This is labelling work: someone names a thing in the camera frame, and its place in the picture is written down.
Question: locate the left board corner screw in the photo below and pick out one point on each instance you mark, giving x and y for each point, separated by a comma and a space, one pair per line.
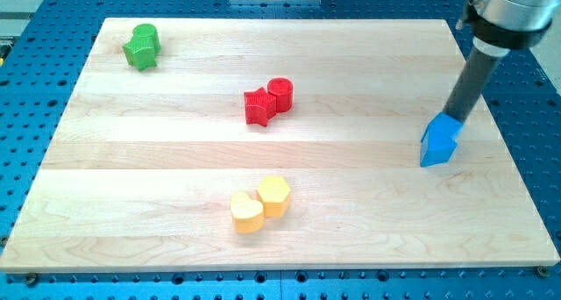
30, 279

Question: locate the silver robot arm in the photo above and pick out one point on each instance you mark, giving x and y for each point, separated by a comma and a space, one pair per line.
499, 26

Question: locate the green star block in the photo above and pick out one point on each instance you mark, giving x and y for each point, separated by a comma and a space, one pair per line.
141, 52

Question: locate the blue pentagon block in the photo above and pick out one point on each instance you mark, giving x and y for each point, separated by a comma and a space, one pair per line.
438, 142

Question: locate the yellow heart block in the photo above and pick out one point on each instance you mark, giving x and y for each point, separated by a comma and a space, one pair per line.
247, 213

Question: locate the green cylinder block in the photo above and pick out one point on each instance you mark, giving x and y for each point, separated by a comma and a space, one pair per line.
148, 31

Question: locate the board corner screw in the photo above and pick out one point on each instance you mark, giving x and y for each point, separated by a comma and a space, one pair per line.
542, 272
30, 279

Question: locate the light wooden board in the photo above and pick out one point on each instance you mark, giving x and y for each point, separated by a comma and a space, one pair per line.
142, 166

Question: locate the red cylinder block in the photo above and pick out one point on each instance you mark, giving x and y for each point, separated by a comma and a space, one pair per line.
283, 90

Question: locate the red star block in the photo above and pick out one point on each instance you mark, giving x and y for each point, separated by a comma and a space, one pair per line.
260, 106

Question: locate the right board corner screw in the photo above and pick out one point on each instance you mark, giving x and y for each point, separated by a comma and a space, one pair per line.
542, 272

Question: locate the yellow hexagon block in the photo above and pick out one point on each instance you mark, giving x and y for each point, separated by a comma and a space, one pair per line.
275, 194

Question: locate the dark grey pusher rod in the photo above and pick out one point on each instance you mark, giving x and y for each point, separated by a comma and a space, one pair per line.
474, 76

